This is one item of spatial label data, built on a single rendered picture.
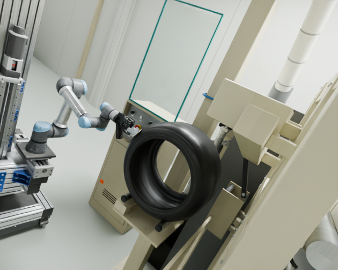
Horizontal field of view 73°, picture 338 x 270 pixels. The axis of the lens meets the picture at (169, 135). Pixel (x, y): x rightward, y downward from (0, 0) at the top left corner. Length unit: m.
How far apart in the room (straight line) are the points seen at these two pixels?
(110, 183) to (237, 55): 1.72
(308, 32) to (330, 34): 2.06
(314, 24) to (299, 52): 0.18
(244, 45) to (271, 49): 2.36
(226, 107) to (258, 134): 0.18
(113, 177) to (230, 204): 1.33
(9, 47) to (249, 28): 1.45
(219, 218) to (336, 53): 2.78
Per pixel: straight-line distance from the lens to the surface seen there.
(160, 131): 1.25
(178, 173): 1.65
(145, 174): 1.64
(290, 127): 0.90
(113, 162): 2.41
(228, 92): 0.84
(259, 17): 1.55
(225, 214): 1.53
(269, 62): 3.81
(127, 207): 1.50
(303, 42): 1.78
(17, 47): 1.80
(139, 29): 5.44
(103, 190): 2.58
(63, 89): 1.75
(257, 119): 0.72
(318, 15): 1.71
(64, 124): 2.03
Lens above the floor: 1.76
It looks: 17 degrees down
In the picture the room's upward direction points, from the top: 24 degrees clockwise
